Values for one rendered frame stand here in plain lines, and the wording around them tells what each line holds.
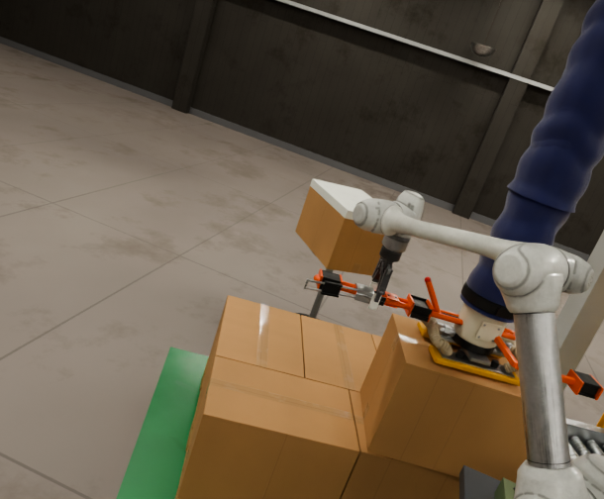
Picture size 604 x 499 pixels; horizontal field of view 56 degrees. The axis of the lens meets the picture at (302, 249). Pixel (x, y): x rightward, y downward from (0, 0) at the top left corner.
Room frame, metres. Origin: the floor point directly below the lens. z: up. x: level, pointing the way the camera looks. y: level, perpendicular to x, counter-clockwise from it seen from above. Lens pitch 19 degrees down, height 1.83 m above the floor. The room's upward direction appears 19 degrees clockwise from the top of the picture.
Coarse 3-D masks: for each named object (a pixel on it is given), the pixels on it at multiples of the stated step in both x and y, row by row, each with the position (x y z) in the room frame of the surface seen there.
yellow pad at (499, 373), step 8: (432, 352) 1.89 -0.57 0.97; (440, 352) 1.89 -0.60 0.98; (456, 352) 1.90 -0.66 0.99; (440, 360) 1.84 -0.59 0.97; (448, 360) 1.85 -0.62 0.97; (456, 360) 1.87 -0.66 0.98; (464, 360) 1.89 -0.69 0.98; (496, 360) 1.93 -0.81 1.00; (456, 368) 1.85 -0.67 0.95; (464, 368) 1.86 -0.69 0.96; (472, 368) 1.86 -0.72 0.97; (480, 368) 1.88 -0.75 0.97; (488, 368) 1.89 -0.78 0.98; (496, 368) 1.91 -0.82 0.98; (504, 368) 1.94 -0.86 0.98; (488, 376) 1.87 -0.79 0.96; (496, 376) 1.87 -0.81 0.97; (504, 376) 1.88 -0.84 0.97; (512, 376) 1.90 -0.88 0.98
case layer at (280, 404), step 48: (240, 336) 2.31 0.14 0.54; (288, 336) 2.46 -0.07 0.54; (336, 336) 2.63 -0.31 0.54; (240, 384) 1.94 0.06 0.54; (288, 384) 2.05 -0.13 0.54; (336, 384) 2.17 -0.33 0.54; (192, 432) 2.01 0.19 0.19; (240, 432) 1.71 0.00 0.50; (288, 432) 1.75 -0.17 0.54; (336, 432) 1.84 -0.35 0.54; (192, 480) 1.70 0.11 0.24; (240, 480) 1.72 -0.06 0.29; (288, 480) 1.75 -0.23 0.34; (336, 480) 1.77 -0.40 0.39; (384, 480) 1.80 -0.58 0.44; (432, 480) 1.82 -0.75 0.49
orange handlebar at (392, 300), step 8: (344, 288) 1.90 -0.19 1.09; (384, 296) 1.96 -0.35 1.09; (392, 296) 1.95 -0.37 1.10; (384, 304) 1.92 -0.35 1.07; (392, 304) 1.93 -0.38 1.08; (400, 304) 1.93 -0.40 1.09; (408, 304) 1.94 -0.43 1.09; (448, 312) 2.00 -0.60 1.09; (448, 320) 1.96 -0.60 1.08; (456, 320) 1.96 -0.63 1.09; (504, 336) 1.99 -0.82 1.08; (512, 336) 2.00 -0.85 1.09; (496, 344) 1.90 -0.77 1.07; (504, 344) 1.88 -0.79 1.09; (504, 352) 1.83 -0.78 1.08; (512, 360) 1.77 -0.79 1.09; (568, 376) 1.79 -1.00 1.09
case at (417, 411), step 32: (416, 320) 2.19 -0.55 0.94; (384, 352) 2.07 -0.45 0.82; (416, 352) 1.89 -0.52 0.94; (384, 384) 1.91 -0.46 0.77; (416, 384) 1.80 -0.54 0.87; (448, 384) 1.80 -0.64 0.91; (480, 384) 1.82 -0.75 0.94; (512, 384) 1.90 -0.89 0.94; (384, 416) 1.79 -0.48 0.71; (416, 416) 1.80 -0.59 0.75; (448, 416) 1.81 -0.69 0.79; (480, 416) 1.82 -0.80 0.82; (512, 416) 1.83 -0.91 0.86; (384, 448) 1.79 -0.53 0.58; (416, 448) 1.80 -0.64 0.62; (448, 448) 1.81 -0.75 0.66; (480, 448) 1.82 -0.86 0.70; (512, 448) 1.83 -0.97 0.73; (512, 480) 1.84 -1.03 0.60
